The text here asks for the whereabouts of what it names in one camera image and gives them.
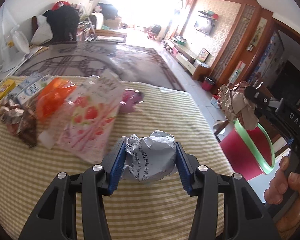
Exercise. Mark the framed picture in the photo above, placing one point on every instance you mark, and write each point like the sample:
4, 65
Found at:
203, 55

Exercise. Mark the wall shelf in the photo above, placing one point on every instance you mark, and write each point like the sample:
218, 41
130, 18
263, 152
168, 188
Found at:
208, 15

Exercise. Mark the red bucket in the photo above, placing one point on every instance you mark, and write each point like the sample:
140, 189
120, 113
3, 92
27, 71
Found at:
208, 84

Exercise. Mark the green striped mat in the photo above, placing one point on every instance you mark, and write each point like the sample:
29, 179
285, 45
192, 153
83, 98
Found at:
165, 105

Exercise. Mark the orange plastic bag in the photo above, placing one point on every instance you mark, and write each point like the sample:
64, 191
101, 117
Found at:
52, 97

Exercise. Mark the pale blue milk carton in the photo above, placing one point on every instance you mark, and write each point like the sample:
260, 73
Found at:
25, 92

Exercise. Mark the black jacket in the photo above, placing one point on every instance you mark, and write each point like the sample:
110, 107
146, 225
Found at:
62, 25

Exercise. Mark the patterned brown table cover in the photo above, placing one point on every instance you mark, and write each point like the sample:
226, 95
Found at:
90, 60

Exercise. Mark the black cloth pile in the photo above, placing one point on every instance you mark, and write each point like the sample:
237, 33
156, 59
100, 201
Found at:
107, 11

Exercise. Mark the red bin with green rim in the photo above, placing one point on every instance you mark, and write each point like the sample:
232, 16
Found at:
240, 155

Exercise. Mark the low television cabinet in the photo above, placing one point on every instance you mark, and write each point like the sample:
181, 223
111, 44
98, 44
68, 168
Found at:
187, 57

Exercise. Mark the white desk lamp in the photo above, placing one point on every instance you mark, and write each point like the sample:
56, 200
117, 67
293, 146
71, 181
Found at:
17, 42

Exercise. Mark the wall television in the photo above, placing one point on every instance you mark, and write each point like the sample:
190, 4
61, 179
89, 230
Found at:
203, 27

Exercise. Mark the strawberry print snack bag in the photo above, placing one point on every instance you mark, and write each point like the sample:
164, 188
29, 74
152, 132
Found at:
95, 110

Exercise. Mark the magazine rack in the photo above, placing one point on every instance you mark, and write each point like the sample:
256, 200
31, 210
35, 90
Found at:
86, 27

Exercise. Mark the white milk carton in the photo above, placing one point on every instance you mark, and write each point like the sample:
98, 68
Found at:
41, 80

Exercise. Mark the pink plastic wrapper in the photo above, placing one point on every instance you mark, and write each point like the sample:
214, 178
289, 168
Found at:
130, 102

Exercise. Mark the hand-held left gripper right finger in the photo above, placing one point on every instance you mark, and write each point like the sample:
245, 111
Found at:
183, 165

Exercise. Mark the wooden dining chair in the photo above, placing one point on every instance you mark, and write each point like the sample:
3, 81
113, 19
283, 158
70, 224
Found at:
153, 32

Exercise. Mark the red bag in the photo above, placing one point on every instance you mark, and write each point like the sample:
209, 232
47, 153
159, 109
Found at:
60, 5

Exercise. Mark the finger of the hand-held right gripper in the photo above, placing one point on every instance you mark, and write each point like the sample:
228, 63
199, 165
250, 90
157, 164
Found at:
252, 93

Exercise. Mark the yellow juice carton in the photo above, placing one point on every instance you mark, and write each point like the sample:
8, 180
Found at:
1, 97

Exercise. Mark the white pillow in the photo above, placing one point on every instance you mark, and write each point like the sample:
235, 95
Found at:
41, 32

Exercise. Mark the crumpled brown foil wrapper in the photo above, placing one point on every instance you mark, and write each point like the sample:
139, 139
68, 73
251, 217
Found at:
17, 120

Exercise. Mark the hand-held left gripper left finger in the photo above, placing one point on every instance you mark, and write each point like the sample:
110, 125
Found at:
118, 165

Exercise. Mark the grey printed paper ball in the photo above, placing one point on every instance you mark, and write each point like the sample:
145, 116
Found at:
151, 155

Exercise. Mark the brown paper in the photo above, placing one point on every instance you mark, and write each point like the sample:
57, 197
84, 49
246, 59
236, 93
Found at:
235, 102

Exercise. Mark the person's right hand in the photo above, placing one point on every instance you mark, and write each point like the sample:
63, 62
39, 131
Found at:
277, 190

